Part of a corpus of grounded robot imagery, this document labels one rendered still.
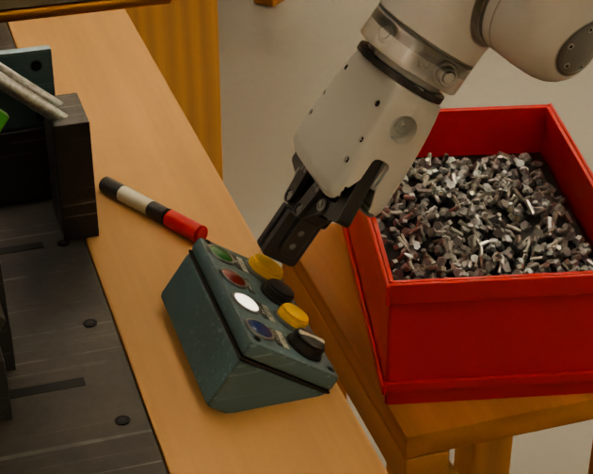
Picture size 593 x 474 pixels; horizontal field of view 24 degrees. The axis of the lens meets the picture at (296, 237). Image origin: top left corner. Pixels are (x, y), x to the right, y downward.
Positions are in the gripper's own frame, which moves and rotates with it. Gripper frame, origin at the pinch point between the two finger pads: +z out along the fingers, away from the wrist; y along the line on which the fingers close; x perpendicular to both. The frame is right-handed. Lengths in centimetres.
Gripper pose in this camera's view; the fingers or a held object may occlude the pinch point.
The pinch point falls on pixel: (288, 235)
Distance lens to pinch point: 105.3
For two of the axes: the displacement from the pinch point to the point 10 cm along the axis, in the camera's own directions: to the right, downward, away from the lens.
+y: -3.0, -4.9, 8.2
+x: -7.8, -3.7, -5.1
